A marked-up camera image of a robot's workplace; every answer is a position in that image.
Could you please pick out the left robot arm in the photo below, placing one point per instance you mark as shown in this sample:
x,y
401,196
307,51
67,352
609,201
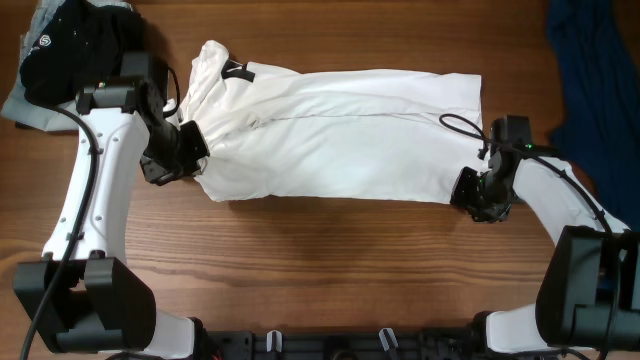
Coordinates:
x,y
80,295

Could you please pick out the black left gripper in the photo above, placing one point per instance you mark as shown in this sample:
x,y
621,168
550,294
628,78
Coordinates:
x,y
199,148

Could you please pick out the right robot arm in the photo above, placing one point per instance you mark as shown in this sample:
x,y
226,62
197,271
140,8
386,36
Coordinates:
x,y
589,297

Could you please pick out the light blue folded garment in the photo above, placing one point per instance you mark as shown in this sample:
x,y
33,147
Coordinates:
x,y
25,111

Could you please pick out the black garment with logo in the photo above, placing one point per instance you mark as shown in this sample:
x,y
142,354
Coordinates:
x,y
83,42

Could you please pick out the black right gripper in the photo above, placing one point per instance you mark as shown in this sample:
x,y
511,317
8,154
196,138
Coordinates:
x,y
470,191

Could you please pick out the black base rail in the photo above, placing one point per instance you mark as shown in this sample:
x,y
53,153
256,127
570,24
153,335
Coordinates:
x,y
386,344

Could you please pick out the navy blue garment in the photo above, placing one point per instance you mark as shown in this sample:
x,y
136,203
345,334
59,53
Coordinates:
x,y
600,86

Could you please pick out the white Puma t-shirt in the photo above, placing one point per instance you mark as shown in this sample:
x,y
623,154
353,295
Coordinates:
x,y
369,134

